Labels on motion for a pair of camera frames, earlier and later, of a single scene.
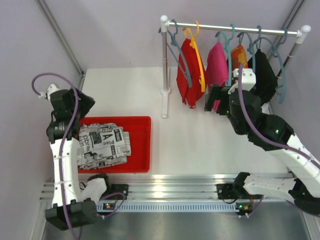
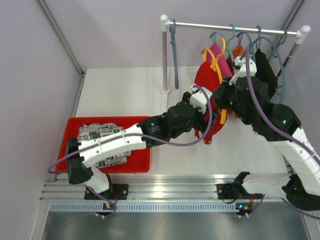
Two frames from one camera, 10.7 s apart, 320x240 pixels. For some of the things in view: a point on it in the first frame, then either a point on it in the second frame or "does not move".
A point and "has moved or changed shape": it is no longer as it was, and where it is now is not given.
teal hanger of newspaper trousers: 173,41 has moved or changed shape
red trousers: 190,95 -> 209,79
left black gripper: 87,103 -> 202,125
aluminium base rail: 154,187 does not move
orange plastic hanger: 193,42 -> 215,66
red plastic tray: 140,127 does not move
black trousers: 266,78 does not move
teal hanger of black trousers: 259,36 does not move
